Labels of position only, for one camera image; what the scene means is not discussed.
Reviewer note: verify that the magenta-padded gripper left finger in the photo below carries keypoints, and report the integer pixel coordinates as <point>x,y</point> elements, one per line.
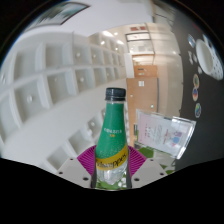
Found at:
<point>75,170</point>

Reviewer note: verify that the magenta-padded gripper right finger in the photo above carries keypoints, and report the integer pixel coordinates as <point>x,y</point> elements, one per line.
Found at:
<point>146,171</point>

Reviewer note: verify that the green plastic drink bottle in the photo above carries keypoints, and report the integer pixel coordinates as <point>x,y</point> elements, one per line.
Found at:
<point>111,140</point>

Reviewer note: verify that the clear acrylic sign stand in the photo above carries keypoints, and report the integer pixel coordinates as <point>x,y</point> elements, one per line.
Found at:
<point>160,131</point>

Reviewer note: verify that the round colourful sticker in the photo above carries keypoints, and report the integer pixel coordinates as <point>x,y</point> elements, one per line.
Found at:
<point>196,81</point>
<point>195,94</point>
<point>198,110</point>

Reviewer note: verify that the ceiling lights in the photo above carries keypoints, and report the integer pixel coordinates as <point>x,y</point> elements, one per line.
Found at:
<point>81,79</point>

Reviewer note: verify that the small white sticker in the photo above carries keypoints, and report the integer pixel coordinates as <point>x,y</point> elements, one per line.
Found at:
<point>191,56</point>

